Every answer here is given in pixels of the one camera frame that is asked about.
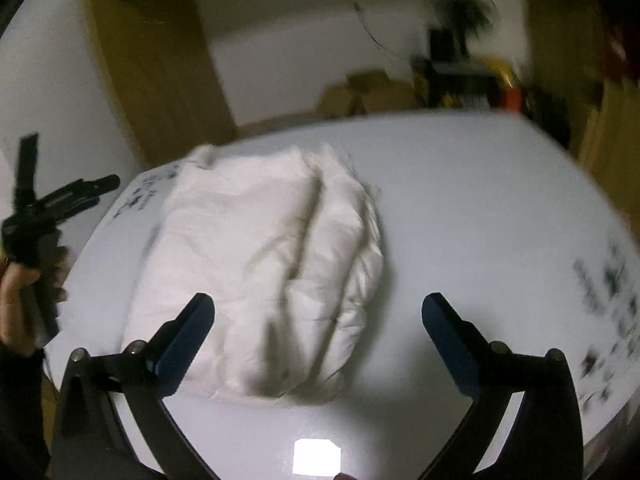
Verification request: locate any person's left hand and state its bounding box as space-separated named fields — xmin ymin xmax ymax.
xmin=0 ymin=261 xmax=41 ymax=357

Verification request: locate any large cardboard sheet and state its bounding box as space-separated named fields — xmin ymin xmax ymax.
xmin=579 ymin=77 xmax=640 ymax=213

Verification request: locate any black wall cable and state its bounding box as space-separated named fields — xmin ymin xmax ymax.
xmin=354 ymin=2 xmax=417 ymax=64

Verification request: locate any person's left forearm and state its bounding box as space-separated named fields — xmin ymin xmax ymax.
xmin=0 ymin=341 xmax=53 ymax=480

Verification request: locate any yellow item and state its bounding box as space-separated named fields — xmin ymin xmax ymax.
xmin=486 ymin=57 xmax=519 ymax=89

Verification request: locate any black storage rack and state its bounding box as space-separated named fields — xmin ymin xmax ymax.
xmin=411 ymin=57 xmax=506 ymax=109

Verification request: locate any black standing fan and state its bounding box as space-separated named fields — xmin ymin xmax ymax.
xmin=427 ymin=0 xmax=501 ymax=62

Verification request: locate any red bag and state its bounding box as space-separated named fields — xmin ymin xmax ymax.
xmin=499 ymin=87 xmax=524 ymax=112

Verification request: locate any brown wooden wardrobe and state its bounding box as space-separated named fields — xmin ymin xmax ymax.
xmin=521 ymin=0 xmax=602 ymax=128

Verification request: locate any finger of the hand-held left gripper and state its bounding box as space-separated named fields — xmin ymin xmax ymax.
xmin=34 ymin=174 xmax=122 ymax=219
xmin=12 ymin=132 xmax=41 ymax=212

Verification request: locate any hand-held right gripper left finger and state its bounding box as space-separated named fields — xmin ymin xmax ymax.
xmin=50 ymin=292 xmax=223 ymax=480

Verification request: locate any white padded jacket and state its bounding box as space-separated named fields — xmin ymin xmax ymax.
xmin=121 ymin=142 xmax=387 ymax=407

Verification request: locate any brown wooden door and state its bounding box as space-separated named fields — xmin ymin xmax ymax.
xmin=79 ymin=0 xmax=237 ymax=167

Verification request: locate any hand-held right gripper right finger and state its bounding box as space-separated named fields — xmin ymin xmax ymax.
xmin=417 ymin=291 xmax=586 ymax=480

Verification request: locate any cardboard box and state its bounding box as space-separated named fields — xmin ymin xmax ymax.
xmin=319 ymin=85 xmax=365 ymax=117
xmin=346 ymin=70 xmax=417 ymax=114

